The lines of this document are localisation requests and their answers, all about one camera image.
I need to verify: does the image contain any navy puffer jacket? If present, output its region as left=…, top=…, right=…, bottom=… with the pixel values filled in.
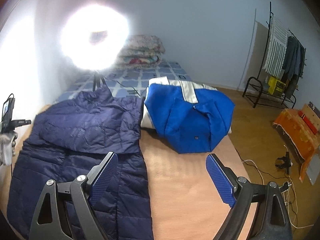
left=7, top=87, right=154, bottom=240

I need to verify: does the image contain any cardboard box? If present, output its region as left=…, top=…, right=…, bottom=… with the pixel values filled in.
left=301, top=102, right=320, bottom=130

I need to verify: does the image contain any black tripod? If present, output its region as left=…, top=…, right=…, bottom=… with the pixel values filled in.
left=91, top=70, right=107, bottom=92

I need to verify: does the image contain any ring light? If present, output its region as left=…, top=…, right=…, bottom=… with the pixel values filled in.
left=61, top=4, right=130, bottom=70

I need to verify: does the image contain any orange patterned cloth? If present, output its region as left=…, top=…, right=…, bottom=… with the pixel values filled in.
left=273, top=109, right=320, bottom=182

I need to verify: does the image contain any dark hanging garment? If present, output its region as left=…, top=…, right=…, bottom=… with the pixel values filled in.
left=299, top=44, right=306, bottom=78

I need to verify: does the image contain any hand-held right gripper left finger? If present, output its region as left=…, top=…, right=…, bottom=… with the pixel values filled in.
left=29, top=151, right=118, bottom=240

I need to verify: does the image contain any blue checked bed sheet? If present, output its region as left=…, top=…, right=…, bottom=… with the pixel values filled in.
left=54, top=60, right=193, bottom=105

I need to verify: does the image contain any black tool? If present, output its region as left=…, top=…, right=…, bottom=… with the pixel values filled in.
left=275, top=150, right=293, bottom=174

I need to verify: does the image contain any yellow box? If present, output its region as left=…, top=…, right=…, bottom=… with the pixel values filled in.
left=267, top=76, right=287, bottom=95

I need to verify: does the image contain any blue and white jacket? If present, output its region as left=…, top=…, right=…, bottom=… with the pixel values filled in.
left=140, top=76, right=236, bottom=154

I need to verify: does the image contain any teal floral folded quilt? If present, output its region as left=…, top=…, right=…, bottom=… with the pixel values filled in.
left=115, top=52, right=163, bottom=68

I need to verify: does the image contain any black clothes rack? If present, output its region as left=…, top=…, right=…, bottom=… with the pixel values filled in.
left=242, top=1, right=307, bottom=108

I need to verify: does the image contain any grey hanging jacket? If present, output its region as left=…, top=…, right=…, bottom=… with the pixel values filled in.
left=281, top=36, right=300, bottom=80

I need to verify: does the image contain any person's left hand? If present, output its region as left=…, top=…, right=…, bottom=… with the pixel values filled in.
left=0, top=129, right=18, bottom=166

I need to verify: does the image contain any black cable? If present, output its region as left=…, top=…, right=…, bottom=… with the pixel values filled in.
left=116, top=80, right=140, bottom=97

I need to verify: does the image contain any tan blanket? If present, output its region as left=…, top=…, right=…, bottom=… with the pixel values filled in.
left=10, top=120, right=253, bottom=240

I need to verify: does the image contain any striped white towel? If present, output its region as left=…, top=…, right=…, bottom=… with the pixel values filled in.
left=262, top=15, right=289, bottom=77

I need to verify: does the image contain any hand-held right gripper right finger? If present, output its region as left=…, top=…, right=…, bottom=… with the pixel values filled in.
left=205, top=153, right=293, bottom=240

